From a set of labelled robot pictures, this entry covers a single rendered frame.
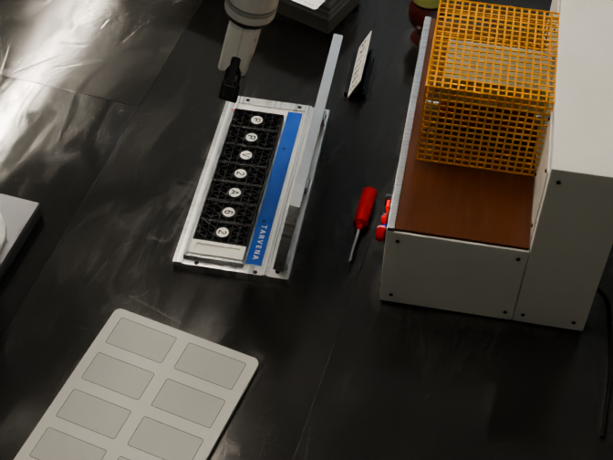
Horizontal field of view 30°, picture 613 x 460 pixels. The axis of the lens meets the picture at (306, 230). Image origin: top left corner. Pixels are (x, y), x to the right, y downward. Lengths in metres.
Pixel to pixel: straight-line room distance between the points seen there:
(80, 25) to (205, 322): 0.85
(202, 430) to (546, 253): 0.61
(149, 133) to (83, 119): 0.14
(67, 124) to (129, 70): 0.20
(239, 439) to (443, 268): 0.43
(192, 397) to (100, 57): 0.87
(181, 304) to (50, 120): 0.54
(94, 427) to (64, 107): 0.76
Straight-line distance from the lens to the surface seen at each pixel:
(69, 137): 2.29
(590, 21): 1.99
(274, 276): 1.99
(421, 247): 1.86
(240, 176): 2.13
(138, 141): 2.26
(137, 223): 2.12
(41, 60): 2.47
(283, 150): 2.20
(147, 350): 1.92
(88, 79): 2.41
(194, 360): 1.90
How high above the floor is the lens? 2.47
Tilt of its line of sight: 49 degrees down
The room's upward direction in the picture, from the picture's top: 2 degrees clockwise
